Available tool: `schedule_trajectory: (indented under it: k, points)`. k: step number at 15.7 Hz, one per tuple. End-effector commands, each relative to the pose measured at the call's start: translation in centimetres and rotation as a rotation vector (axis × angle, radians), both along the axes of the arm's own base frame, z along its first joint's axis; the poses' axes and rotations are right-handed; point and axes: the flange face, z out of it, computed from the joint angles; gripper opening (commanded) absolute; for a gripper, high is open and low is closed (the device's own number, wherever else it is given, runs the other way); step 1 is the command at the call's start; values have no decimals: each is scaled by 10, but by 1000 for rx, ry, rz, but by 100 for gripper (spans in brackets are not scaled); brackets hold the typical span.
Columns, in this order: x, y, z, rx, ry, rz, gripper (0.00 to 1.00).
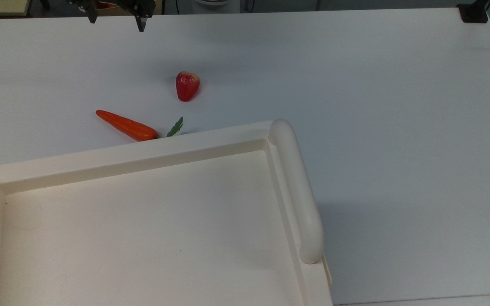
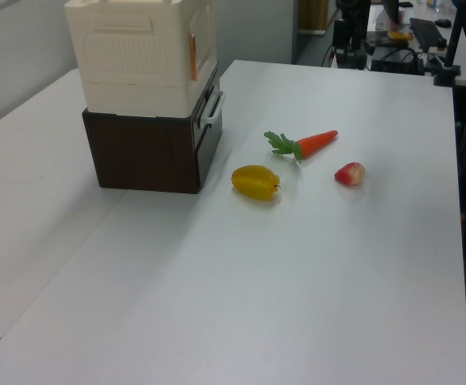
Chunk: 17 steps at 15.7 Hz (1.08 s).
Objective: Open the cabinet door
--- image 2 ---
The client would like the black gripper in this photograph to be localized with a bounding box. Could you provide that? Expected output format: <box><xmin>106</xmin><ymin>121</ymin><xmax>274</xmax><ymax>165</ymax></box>
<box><xmin>333</xmin><ymin>0</ymin><xmax>372</xmax><ymax>51</ymax></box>

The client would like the black camera pole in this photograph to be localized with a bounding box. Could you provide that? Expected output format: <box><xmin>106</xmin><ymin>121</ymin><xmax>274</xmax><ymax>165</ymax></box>
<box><xmin>444</xmin><ymin>0</ymin><xmax>466</xmax><ymax>69</ymax></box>

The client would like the black electronics box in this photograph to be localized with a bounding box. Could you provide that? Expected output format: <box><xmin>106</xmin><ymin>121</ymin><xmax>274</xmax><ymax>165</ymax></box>
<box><xmin>370</xmin><ymin>45</ymin><xmax>425</xmax><ymax>75</ymax></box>

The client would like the yellow toy starfruit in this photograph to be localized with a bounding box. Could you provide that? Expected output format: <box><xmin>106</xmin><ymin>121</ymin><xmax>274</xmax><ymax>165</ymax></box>
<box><xmin>231</xmin><ymin>164</ymin><xmax>282</xmax><ymax>202</ymax></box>

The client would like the black control box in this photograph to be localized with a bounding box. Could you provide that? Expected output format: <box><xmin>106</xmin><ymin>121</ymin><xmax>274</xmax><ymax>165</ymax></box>
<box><xmin>334</xmin><ymin>48</ymin><xmax>368</xmax><ymax>71</ymax></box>

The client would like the cream plastic cabinet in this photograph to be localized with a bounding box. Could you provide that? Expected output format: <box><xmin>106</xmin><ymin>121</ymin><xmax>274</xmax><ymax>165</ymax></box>
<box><xmin>63</xmin><ymin>0</ymin><xmax>219</xmax><ymax>119</ymax></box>

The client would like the black keyboard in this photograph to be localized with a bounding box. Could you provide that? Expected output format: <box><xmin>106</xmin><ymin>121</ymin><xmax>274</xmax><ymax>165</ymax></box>
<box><xmin>408</xmin><ymin>17</ymin><xmax>447</xmax><ymax>51</ymax></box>

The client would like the white drawer handle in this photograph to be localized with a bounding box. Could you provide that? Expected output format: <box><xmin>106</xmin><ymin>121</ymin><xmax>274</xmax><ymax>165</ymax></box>
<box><xmin>200</xmin><ymin>89</ymin><xmax>226</xmax><ymax>128</ymax></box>

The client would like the orange door handle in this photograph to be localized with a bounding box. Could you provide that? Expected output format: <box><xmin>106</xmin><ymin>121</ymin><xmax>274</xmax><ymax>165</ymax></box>
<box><xmin>187</xmin><ymin>33</ymin><xmax>199</xmax><ymax>81</ymax></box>

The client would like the black pole clamp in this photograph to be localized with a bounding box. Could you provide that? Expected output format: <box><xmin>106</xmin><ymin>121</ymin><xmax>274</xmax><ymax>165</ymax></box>
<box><xmin>433</xmin><ymin>63</ymin><xmax>462</xmax><ymax>87</ymax></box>

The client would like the orange toy carrot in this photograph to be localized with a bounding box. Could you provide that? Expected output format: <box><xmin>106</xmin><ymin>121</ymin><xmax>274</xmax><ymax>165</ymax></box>
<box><xmin>263</xmin><ymin>129</ymin><xmax>339</xmax><ymax>164</ymax></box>

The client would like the cream cabinet door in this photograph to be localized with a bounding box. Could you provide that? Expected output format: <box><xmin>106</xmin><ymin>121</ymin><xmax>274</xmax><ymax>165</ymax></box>
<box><xmin>185</xmin><ymin>0</ymin><xmax>219</xmax><ymax>83</ymax></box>

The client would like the wooden panel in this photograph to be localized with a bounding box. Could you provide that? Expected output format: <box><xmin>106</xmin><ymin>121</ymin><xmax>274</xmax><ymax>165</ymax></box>
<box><xmin>298</xmin><ymin>0</ymin><xmax>330</xmax><ymax>36</ymax></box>

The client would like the black drawer front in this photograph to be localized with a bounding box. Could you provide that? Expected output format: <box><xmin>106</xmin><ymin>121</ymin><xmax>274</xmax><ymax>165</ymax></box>
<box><xmin>192</xmin><ymin>74</ymin><xmax>225</xmax><ymax>189</ymax></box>

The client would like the red toy peach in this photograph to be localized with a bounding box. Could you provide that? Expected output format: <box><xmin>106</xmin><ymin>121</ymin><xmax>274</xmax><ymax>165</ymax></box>
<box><xmin>334</xmin><ymin>161</ymin><xmax>367</xmax><ymax>188</ymax></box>

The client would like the dark brown drawer box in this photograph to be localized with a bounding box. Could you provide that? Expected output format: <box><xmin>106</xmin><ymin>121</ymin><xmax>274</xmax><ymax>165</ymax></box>
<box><xmin>81</xmin><ymin>66</ymin><xmax>225</xmax><ymax>196</ymax></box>

